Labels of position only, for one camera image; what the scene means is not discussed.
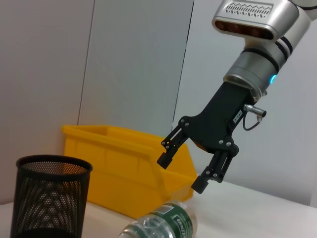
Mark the black mesh pen cup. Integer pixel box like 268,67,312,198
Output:
9,155,94,238

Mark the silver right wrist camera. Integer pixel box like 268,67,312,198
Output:
211,0,298,50

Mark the right gripper cable with plug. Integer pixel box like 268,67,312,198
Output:
242,103,268,131

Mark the yellow plastic bin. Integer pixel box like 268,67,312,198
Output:
61,124,199,220

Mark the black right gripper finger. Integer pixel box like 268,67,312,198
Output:
156,118,192,170
191,146,240,195

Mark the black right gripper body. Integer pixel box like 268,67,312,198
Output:
180,82,256,156

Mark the clear water bottle green label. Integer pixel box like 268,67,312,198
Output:
117,201,198,238

